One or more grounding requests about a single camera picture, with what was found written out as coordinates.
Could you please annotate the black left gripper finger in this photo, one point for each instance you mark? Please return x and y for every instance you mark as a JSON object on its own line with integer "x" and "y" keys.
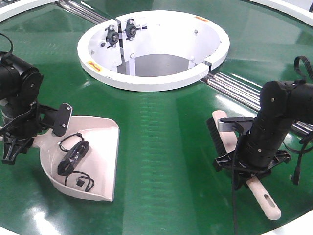
{"x": 12, "y": 147}
{"x": 62, "y": 119}

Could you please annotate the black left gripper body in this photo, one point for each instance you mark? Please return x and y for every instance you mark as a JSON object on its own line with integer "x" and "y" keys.
{"x": 21, "y": 122}

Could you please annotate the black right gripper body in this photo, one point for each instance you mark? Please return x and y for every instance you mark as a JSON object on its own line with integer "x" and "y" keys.
{"x": 243, "y": 170}

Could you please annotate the pink hand brush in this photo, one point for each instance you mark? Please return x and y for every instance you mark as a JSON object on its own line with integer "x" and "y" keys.
{"x": 225, "y": 143}

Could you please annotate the pink plastic dustpan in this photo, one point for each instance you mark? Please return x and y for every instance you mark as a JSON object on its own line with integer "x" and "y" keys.
{"x": 99, "y": 163}

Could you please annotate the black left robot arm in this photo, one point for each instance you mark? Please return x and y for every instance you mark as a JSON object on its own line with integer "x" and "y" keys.
{"x": 19, "y": 80}

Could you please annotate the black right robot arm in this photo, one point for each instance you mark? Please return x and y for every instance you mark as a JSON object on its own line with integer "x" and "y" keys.
{"x": 282, "y": 103}

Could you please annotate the white outer conveyor rim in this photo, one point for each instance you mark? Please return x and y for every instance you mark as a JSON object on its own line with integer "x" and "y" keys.
{"x": 283, "y": 6}

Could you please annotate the orange warning sticker front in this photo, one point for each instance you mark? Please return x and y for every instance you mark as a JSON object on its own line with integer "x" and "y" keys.
{"x": 93, "y": 65}

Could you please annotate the orange warning sticker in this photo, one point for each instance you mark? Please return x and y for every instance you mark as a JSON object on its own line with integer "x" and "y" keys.
{"x": 93, "y": 65}
{"x": 201, "y": 18}

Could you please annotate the chrome rollers right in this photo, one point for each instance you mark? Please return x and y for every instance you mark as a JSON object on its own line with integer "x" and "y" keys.
{"x": 238, "y": 88}

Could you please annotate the chrome rollers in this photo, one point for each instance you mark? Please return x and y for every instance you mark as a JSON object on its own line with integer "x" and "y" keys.
{"x": 82, "y": 11}
{"x": 238, "y": 88}

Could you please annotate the chrome rollers top left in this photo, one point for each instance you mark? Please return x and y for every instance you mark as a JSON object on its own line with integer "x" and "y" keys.
{"x": 82, "y": 11}

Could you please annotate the orange warning sticker back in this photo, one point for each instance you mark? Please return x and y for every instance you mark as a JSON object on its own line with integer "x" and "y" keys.
{"x": 201, "y": 18}

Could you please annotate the black bearing mount right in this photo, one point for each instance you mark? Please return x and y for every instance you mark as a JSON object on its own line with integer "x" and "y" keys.
{"x": 131, "y": 29}

